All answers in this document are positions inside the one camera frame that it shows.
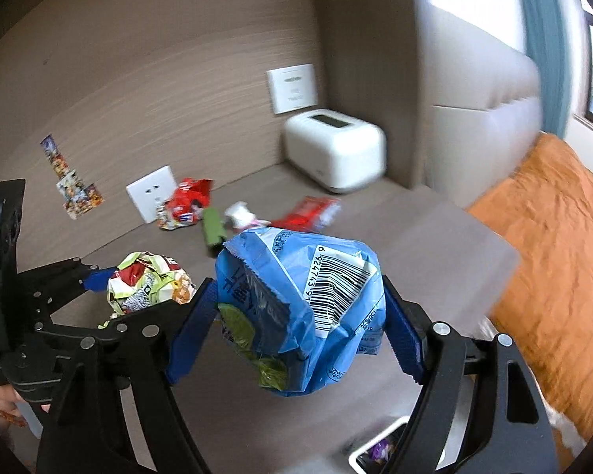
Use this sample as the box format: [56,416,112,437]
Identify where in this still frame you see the colourful wrapper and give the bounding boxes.
[98,252,197,329]

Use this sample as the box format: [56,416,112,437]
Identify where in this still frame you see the green tube wrapper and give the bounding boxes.
[201,207,228,257]

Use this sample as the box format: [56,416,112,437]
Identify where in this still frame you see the blue snack bag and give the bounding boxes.
[215,228,385,397]

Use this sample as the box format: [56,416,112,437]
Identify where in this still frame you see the red snack bag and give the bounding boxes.
[156,178,213,231]

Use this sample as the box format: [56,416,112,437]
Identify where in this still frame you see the pink white toothpaste tube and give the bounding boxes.
[225,201,271,231]

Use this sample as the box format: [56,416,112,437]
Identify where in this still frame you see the red cigarette carton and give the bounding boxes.
[271,196,342,233]

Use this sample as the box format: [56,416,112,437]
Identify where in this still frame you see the white trash bin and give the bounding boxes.
[348,416,409,474]

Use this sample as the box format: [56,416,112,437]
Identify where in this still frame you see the white toaster-like appliance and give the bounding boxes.
[283,109,387,194]

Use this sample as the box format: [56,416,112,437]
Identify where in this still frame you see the orange bed blanket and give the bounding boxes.
[468,134,593,456]

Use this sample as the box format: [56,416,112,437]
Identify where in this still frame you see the beige padded headboard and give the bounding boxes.
[426,8,542,208]

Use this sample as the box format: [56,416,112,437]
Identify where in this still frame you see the teal curtain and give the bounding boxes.
[521,0,571,139]

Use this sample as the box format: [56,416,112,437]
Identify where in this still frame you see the colourful wall stickers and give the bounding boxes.
[40,135,105,220]

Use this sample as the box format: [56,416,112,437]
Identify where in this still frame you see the white wall power socket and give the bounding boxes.
[126,166,178,224]

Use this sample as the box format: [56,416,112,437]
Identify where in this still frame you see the white wall switch plate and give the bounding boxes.
[266,63,318,115]

